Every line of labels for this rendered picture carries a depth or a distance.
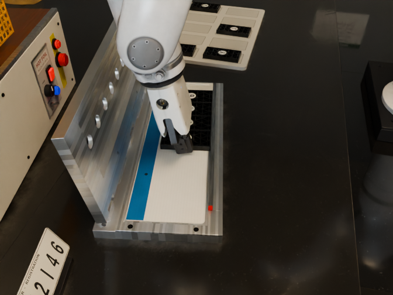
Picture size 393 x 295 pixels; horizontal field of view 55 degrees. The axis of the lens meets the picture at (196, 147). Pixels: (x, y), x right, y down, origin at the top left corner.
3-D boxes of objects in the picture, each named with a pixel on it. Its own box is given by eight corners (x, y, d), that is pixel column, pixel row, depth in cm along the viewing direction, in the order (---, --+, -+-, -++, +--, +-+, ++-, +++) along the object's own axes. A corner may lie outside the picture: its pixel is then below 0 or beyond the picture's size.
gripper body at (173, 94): (179, 81, 56) (195, 137, 64) (184, 48, 64) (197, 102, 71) (131, 88, 58) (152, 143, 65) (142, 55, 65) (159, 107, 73)
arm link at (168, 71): (179, 67, 55) (183, 83, 57) (183, 39, 62) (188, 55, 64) (125, 75, 57) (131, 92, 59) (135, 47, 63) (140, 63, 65)
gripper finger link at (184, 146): (183, 134, 66) (192, 161, 70) (185, 122, 68) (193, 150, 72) (166, 136, 66) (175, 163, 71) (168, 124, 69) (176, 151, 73)
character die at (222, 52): (237, 63, 101) (238, 59, 100) (202, 58, 103) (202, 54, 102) (241, 54, 105) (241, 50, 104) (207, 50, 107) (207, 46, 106)
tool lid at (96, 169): (64, 137, 47) (50, 139, 47) (110, 229, 59) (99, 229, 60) (129, 2, 80) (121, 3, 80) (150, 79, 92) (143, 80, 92)
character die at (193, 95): (211, 106, 84) (212, 102, 84) (168, 105, 85) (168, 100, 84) (212, 94, 88) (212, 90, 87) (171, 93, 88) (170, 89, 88)
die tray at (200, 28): (245, 71, 100) (245, 67, 99) (150, 58, 105) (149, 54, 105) (265, 12, 129) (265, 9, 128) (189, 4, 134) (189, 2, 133)
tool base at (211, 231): (221, 243, 60) (223, 230, 58) (94, 237, 61) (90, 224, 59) (222, 91, 93) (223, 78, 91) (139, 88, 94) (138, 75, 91)
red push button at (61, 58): (65, 70, 83) (62, 56, 80) (57, 70, 83) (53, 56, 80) (70, 62, 85) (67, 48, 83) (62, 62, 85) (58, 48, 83)
